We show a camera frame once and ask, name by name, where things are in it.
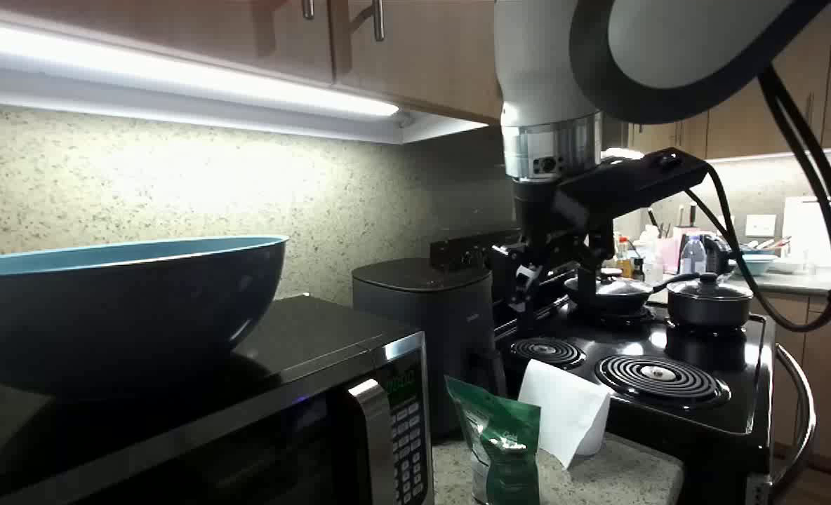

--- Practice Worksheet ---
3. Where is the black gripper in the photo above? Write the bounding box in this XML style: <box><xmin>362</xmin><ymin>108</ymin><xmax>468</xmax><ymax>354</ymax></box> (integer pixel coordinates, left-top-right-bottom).
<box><xmin>492</xmin><ymin>178</ymin><xmax>619</xmax><ymax>329</ymax></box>

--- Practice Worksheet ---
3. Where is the black steel microwave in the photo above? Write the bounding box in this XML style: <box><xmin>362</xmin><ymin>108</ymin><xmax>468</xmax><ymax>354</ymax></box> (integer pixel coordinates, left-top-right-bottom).
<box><xmin>0</xmin><ymin>294</ymin><xmax>436</xmax><ymax>505</ymax></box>

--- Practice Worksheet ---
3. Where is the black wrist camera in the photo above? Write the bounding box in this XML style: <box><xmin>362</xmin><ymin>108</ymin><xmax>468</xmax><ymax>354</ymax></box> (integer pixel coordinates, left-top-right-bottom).
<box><xmin>553</xmin><ymin>145</ymin><xmax>715</xmax><ymax>237</ymax></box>

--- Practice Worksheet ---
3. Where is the white wall outlet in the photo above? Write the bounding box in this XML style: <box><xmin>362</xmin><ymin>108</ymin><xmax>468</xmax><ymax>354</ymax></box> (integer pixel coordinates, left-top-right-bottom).
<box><xmin>744</xmin><ymin>211</ymin><xmax>780</xmax><ymax>241</ymax></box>

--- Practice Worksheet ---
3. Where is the blue bowl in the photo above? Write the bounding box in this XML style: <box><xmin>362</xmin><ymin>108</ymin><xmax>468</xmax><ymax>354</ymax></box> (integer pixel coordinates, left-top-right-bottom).
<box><xmin>0</xmin><ymin>232</ymin><xmax>289</xmax><ymax>399</ymax></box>

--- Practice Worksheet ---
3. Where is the black electric stove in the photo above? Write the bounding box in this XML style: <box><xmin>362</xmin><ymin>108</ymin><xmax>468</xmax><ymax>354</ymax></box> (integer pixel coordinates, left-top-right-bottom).
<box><xmin>426</xmin><ymin>228</ymin><xmax>821</xmax><ymax>505</ymax></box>

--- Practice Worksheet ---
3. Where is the green snack bag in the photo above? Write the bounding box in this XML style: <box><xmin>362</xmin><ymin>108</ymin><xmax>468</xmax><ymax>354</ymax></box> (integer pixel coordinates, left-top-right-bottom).
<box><xmin>443</xmin><ymin>374</ymin><xmax>546</xmax><ymax>505</ymax></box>

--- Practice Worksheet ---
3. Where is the steel oven door handle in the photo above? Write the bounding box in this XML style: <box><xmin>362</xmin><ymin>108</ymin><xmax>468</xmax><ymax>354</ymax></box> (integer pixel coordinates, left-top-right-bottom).
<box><xmin>765</xmin><ymin>339</ymin><xmax>822</xmax><ymax>505</ymax></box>

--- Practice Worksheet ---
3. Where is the dark grey air fryer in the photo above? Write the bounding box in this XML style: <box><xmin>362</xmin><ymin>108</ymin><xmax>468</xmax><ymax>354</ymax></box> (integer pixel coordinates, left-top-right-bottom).
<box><xmin>351</xmin><ymin>259</ymin><xmax>505</xmax><ymax>444</ymax></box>

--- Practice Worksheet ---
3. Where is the wooden upper cabinet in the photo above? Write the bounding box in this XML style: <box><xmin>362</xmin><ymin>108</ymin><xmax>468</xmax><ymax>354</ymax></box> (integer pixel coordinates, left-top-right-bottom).
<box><xmin>623</xmin><ymin>0</ymin><xmax>831</xmax><ymax>162</ymax></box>
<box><xmin>0</xmin><ymin>0</ymin><xmax>504</xmax><ymax>126</ymax></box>

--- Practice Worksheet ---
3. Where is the white box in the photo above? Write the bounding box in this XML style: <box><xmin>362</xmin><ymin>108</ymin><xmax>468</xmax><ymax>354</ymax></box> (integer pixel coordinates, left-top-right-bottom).
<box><xmin>780</xmin><ymin>194</ymin><xmax>831</xmax><ymax>276</ymax></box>

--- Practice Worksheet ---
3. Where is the white wipe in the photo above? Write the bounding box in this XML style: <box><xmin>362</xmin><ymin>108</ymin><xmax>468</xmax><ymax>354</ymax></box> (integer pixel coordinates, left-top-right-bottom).
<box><xmin>518</xmin><ymin>357</ymin><xmax>616</xmax><ymax>472</ymax></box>

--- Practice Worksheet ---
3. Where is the black pan with lid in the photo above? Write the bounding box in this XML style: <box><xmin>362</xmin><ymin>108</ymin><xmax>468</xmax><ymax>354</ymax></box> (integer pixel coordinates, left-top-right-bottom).
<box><xmin>579</xmin><ymin>272</ymin><xmax>708</xmax><ymax>321</ymax></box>

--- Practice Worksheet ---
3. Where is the small black coil burner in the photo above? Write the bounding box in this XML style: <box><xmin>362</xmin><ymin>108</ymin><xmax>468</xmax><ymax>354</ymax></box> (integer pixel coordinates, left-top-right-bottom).
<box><xmin>505</xmin><ymin>335</ymin><xmax>588</xmax><ymax>371</ymax></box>

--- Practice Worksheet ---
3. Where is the large black coil burner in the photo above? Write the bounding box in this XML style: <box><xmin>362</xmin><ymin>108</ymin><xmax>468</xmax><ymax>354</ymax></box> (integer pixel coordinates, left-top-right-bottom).
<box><xmin>593</xmin><ymin>350</ymin><xmax>735</xmax><ymax>406</ymax></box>

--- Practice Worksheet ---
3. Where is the black pot with lid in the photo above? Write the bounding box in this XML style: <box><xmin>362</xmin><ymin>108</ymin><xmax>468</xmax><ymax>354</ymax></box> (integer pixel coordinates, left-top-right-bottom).
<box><xmin>665</xmin><ymin>272</ymin><xmax>756</xmax><ymax>336</ymax></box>

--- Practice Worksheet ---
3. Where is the under-cabinet light strip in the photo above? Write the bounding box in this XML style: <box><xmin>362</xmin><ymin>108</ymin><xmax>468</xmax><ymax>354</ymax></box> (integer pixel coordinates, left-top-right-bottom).
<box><xmin>0</xmin><ymin>15</ymin><xmax>404</xmax><ymax>122</ymax></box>

